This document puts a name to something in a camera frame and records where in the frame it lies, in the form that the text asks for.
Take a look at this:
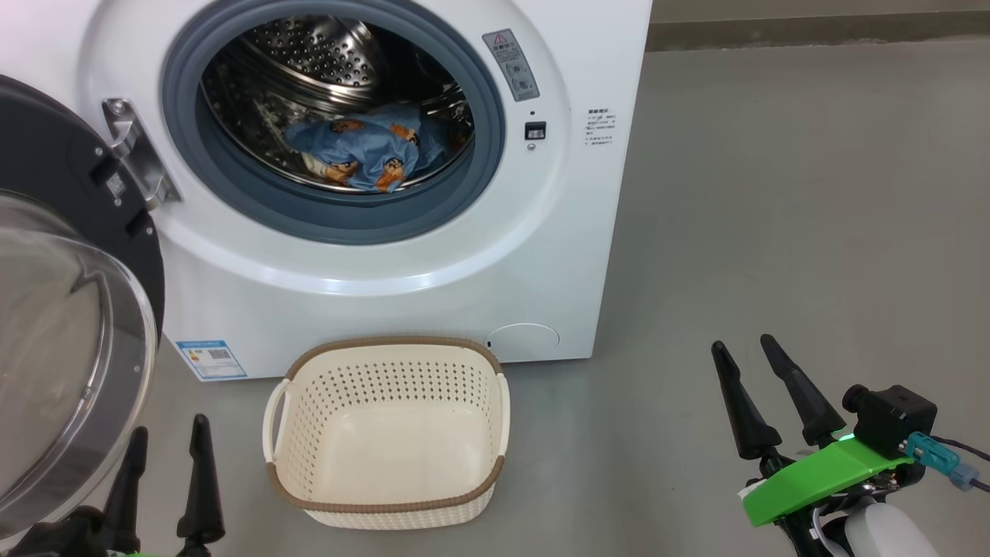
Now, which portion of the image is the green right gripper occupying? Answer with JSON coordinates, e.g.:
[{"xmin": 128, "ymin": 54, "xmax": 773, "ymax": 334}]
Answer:
[{"xmin": 711, "ymin": 334, "xmax": 926, "ymax": 557}]

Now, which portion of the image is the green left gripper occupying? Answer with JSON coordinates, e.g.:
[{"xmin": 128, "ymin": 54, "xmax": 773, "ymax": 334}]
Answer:
[{"xmin": 102, "ymin": 414, "xmax": 227, "ymax": 557}]

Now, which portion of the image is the black round glass washer door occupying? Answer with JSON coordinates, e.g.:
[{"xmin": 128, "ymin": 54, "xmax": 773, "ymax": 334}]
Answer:
[{"xmin": 0, "ymin": 75, "xmax": 166, "ymax": 540}]

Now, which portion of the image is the white front-load washing machine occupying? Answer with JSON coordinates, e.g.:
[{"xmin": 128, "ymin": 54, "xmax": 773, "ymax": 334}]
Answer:
[{"xmin": 0, "ymin": 0, "xmax": 654, "ymax": 381}]

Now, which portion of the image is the metal door hinge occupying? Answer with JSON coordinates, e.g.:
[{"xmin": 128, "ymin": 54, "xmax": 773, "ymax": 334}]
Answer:
[{"xmin": 102, "ymin": 97, "xmax": 182, "ymax": 210}]

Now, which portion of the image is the stainless steel washer drum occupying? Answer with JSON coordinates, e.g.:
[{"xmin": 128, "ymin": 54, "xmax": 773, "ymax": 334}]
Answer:
[{"xmin": 200, "ymin": 14, "xmax": 476, "ymax": 196}]

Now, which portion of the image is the blue energy label sticker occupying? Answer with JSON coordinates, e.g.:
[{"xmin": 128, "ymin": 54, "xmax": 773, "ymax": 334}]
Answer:
[{"xmin": 175, "ymin": 340, "xmax": 248, "ymax": 381}]

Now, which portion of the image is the cream perforated laundry basket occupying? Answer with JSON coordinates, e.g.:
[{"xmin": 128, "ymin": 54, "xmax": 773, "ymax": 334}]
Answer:
[{"xmin": 262, "ymin": 336, "xmax": 511, "ymax": 531}]

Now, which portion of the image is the round white filter cover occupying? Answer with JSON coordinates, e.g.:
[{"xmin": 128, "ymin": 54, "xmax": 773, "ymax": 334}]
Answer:
[{"xmin": 485, "ymin": 323, "xmax": 561, "ymax": 362}]

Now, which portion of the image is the small printed text label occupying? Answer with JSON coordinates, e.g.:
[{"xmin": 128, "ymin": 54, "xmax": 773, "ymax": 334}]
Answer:
[{"xmin": 584, "ymin": 108, "xmax": 617, "ymax": 148}]

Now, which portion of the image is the grey warning sticker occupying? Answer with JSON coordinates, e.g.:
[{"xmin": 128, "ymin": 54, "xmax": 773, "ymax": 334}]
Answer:
[{"xmin": 482, "ymin": 29, "xmax": 541, "ymax": 103}]

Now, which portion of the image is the teal connector black cable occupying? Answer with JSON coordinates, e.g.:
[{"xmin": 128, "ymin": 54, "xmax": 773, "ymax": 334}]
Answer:
[{"xmin": 903, "ymin": 432, "xmax": 990, "ymax": 493}]

